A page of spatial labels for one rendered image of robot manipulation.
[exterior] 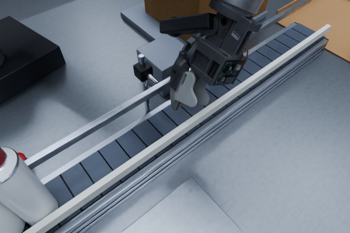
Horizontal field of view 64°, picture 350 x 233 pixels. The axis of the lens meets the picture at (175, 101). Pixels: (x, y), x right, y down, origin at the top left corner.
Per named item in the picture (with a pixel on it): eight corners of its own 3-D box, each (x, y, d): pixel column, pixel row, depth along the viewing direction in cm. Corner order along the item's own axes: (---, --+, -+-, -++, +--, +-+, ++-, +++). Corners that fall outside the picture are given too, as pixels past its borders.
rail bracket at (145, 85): (158, 128, 63) (153, 75, 50) (138, 108, 66) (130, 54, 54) (169, 120, 64) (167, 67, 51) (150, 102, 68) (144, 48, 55)
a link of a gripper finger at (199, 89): (191, 124, 52) (213, 82, 48) (171, 105, 55) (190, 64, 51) (201, 121, 54) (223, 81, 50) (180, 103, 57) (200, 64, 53)
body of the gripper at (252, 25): (207, 90, 44) (246, 18, 38) (172, 62, 48) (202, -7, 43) (232, 87, 50) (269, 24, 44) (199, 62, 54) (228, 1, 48)
